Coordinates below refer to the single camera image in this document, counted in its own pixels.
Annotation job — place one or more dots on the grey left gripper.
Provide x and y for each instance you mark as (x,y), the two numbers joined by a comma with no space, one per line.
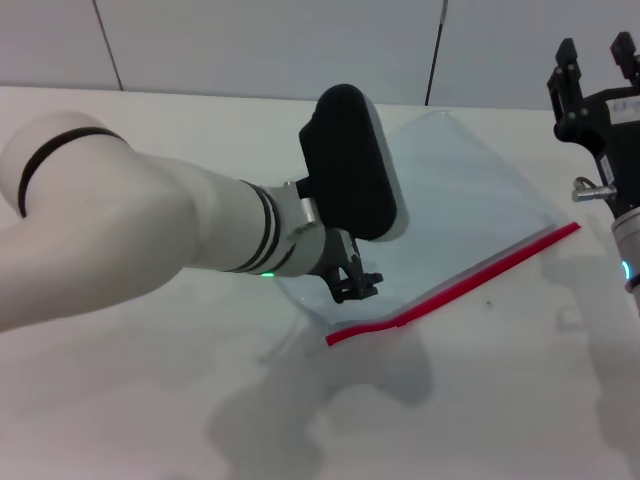
(339,250)

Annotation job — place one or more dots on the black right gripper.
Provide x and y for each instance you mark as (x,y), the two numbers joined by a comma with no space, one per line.
(607,145)

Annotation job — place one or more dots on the transparent document bag red zip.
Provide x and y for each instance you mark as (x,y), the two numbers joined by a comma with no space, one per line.
(465,215)

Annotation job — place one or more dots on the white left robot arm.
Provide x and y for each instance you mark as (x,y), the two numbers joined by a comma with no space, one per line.
(130,220)

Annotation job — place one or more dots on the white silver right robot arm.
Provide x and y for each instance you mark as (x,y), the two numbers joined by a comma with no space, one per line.
(629,250)

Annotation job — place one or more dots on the black white wrist camera box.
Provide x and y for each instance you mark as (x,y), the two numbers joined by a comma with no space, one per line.
(355,165)

